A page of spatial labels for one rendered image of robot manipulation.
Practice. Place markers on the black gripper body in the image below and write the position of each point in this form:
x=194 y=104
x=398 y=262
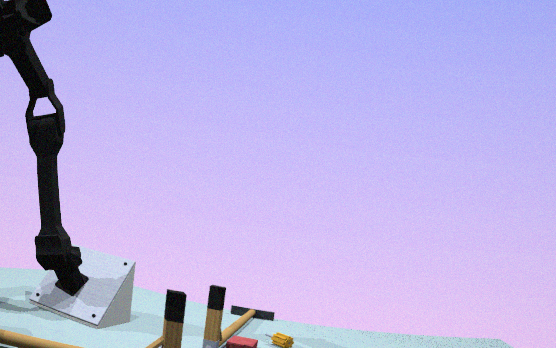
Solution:
x=4 y=30

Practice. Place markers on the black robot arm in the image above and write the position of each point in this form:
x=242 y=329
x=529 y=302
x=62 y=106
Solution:
x=46 y=136

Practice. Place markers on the red rectangular block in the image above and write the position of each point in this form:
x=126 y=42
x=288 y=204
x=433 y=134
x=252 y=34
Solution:
x=241 y=342

